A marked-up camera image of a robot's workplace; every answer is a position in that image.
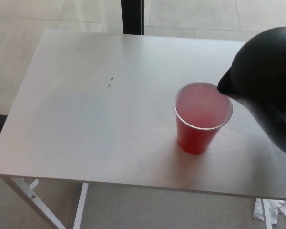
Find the white table leg bracket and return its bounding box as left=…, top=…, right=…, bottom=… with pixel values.
left=21, top=178, right=41, bottom=192

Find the white straight table leg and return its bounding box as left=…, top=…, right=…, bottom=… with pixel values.
left=72, top=182, right=90, bottom=229
left=262, top=198, right=273, bottom=229

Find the black electric kettle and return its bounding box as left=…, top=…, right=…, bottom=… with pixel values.
left=217, top=26, right=286, bottom=158

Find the white slanted table leg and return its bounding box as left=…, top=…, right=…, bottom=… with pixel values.
left=3, top=177, right=68, bottom=229

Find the red plastic cup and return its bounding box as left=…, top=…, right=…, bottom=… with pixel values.
left=172, top=81, right=234, bottom=155

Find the black vertical window post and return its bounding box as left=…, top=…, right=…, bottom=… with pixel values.
left=120, top=0, right=145, bottom=36

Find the white paper strip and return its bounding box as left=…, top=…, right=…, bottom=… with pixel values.
left=252, top=198, right=264, bottom=220

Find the crumpled white paper scrap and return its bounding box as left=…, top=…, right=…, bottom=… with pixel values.
left=268, top=199, right=286, bottom=226

